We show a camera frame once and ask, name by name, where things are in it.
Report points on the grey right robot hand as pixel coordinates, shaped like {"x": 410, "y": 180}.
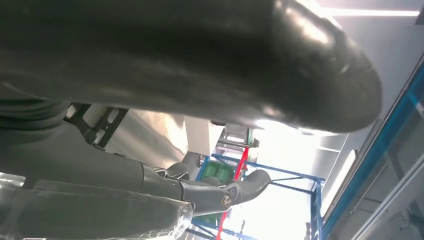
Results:
{"x": 198, "y": 59}

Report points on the blue window frame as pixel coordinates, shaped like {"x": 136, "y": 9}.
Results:
{"x": 374, "y": 155}

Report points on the green plastic crate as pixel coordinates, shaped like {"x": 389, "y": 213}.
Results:
{"x": 217, "y": 171}

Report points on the red upright post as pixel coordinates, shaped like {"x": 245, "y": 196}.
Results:
{"x": 241, "y": 162}

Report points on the ceiling light strip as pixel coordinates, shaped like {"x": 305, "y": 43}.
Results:
{"x": 371, "y": 12}

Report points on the blue metal shelf rack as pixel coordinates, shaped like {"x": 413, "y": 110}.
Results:
{"x": 316, "y": 205}

